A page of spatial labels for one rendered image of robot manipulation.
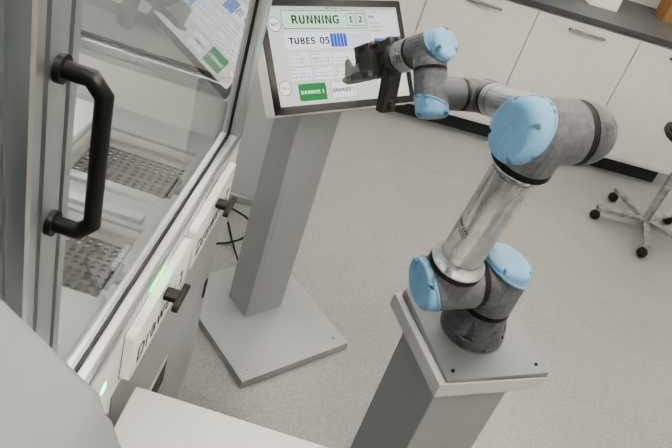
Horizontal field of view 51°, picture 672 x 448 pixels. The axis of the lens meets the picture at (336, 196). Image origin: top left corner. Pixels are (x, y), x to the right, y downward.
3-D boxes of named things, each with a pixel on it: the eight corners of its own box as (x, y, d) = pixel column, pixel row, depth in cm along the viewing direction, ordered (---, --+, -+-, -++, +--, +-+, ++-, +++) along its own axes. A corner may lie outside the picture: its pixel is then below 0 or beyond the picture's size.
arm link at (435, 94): (469, 116, 153) (468, 66, 154) (425, 113, 149) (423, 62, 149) (450, 122, 160) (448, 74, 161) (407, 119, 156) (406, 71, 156)
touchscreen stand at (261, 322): (345, 348, 256) (442, 107, 201) (240, 388, 228) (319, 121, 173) (274, 261, 285) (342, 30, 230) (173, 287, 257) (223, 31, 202)
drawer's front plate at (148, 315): (184, 278, 145) (193, 238, 139) (128, 382, 120) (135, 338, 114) (176, 276, 145) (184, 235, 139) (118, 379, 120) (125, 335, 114)
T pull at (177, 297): (190, 288, 131) (191, 283, 130) (176, 315, 125) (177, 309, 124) (172, 282, 131) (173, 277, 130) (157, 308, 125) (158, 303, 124)
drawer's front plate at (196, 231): (228, 199, 171) (236, 162, 165) (189, 271, 147) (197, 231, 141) (221, 197, 171) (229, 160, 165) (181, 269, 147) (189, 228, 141)
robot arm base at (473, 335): (486, 303, 171) (502, 275, 165) (512, 353, 160) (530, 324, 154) (431, 303, 165) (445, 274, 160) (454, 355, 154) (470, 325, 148)
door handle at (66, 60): (103, 240, 68) (123, 66, 58) (91, 256, 66) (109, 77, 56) (55, 224, 68) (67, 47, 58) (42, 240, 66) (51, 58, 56)
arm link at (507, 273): (522, 318, 155) (548, 275, 147) (471, 322, 149) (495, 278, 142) (497, 278, 163) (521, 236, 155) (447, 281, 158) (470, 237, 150)
